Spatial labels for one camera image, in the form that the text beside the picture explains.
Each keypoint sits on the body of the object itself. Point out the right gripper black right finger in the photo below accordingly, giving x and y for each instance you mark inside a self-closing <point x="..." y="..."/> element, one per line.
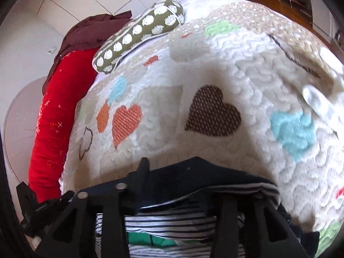
<point x="252" y="220"/>

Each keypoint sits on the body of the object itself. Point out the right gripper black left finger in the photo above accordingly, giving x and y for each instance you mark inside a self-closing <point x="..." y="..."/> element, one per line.
<point x="73" y="234"/>

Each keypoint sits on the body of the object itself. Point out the navy striped child pants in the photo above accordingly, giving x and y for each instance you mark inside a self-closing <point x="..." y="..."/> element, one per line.
<point x="174" y="220"/>

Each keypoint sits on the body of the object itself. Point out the round white headboard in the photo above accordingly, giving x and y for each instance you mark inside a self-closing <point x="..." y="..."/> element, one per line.
<point x="20" y="126"/>

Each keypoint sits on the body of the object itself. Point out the long red pillow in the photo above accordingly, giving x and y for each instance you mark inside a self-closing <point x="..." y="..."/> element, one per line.
<point x="70" y="82"/>

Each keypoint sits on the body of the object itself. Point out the heart patterned quilt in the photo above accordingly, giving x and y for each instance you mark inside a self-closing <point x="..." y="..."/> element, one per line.
<point x="264" y="95"/>

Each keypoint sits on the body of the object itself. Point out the dark maroon garment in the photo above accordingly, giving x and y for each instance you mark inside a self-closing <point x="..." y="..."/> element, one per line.
<point x="89" y="33"/>

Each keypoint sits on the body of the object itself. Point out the olive cloud patterned bolster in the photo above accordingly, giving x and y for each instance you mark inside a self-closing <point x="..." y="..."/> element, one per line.
<point x="159" y="19"/>

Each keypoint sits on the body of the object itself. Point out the cluttered white shelf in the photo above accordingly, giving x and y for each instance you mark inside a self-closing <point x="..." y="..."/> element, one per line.
<point x="320" y="18"/>

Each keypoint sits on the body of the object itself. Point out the white wall socket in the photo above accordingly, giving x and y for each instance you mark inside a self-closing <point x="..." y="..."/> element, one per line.
<point x="52" y="50"/>

